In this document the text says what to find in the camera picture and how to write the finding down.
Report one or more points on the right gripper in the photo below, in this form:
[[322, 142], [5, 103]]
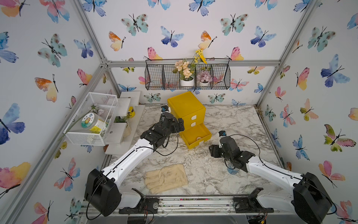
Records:
[[214, 150]]

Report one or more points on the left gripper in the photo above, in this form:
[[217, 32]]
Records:
[[180, 123]]

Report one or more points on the yellow three-drawer cabinet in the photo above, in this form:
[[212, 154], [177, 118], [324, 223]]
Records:
[[192, 111]]

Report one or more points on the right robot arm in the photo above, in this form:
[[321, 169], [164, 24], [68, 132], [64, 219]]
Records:
[[303, 195]]

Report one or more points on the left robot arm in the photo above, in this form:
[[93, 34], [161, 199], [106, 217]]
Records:
[[103, 190]]

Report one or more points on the blue tin can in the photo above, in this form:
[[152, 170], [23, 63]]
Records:
[[232, 171]]

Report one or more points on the yellow toy figure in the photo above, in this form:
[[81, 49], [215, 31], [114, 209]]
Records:
[[131, 112]]

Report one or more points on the white stepped shelf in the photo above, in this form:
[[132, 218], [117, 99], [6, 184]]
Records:
[[119, 136]]

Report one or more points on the small green plant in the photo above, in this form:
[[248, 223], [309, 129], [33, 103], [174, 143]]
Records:
[[121, 119]]

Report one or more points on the peach flowers white pot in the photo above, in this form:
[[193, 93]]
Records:
[[186, 75]]

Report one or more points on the purple flowers small pot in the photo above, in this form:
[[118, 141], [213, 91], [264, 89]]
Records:
[[204, 79]]

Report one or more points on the yellow artificial flower stem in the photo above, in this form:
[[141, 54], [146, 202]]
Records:
[[198, 58]]

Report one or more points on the green lid jar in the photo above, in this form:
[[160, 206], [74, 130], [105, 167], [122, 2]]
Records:
[[94, 123]]

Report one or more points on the clear acrylic box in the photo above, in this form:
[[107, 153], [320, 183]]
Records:
[[102, 104]]

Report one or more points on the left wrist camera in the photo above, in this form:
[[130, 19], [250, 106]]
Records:
[[165, 109]]

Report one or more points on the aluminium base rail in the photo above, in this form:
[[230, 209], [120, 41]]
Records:
[[203, 206]]

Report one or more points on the black wire wall basket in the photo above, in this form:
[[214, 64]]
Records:
[[159, 75]]

